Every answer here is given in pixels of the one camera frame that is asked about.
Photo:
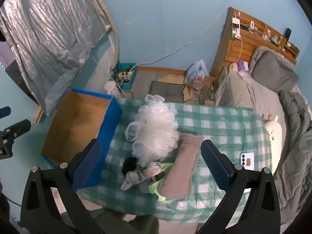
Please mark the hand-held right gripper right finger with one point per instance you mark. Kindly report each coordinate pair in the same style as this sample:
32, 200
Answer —
217, 165

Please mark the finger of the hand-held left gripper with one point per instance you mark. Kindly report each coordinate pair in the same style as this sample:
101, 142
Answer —
4, 112
19, 126

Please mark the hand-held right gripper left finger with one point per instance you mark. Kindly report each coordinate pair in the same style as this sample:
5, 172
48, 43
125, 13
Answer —
86, 165

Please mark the pink oven mitt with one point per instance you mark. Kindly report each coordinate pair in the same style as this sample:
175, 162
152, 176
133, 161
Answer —
182, 170

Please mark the blue cardboard box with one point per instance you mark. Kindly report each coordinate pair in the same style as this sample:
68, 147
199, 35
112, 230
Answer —
73, 121

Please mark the light green cloth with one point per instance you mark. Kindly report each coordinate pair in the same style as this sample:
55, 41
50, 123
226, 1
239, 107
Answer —
153, 189

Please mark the white smartphone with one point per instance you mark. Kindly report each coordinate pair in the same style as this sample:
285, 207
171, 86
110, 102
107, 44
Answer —
246, 158

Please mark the green checked blanket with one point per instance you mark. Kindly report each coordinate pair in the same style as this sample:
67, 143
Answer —
219, 126

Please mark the black furry ball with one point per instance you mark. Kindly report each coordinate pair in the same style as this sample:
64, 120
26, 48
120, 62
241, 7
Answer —
129, 165

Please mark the pink paper sheet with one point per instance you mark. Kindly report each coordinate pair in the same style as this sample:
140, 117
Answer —
4, 53

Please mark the white plush toy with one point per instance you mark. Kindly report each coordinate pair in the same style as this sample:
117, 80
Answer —
274, 131

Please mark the white mesh bath pouf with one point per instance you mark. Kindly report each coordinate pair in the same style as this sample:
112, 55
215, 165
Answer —
156, 126

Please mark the grey bed sheet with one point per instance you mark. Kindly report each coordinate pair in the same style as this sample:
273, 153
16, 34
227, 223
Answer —
243, 92

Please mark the clear plastic water bottle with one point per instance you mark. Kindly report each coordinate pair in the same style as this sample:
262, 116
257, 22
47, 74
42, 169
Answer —
196, 87

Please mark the white round fan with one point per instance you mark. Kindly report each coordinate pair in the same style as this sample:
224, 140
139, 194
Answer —
110, 87

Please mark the small brown cardboard box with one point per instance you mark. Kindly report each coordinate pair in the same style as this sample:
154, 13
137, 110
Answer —
207, 82

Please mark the black cushion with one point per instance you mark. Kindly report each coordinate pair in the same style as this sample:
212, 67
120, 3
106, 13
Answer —
167, 90

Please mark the green plastic crate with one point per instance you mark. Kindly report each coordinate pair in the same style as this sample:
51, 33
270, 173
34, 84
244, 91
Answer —
130, 84

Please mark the silver foil curtain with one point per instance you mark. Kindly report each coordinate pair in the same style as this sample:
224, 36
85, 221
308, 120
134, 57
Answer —
48, 29

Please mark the beige power strip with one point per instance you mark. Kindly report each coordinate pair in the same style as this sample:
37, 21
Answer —
123, 74

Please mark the white plastic bag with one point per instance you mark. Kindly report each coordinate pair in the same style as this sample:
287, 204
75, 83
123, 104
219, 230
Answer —
198, 68

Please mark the purple tissue pack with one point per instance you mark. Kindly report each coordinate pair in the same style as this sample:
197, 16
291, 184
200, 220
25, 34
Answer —
242, 65

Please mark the grey pillow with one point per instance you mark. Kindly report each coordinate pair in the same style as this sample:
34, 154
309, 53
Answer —
273, 70

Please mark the wooden headboard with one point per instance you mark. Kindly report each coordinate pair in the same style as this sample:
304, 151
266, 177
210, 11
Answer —
246, 43

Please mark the white power strip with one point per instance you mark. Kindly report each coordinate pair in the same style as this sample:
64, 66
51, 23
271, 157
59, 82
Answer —
235, 28

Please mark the black box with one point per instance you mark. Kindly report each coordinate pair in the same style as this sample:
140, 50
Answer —
287, 33

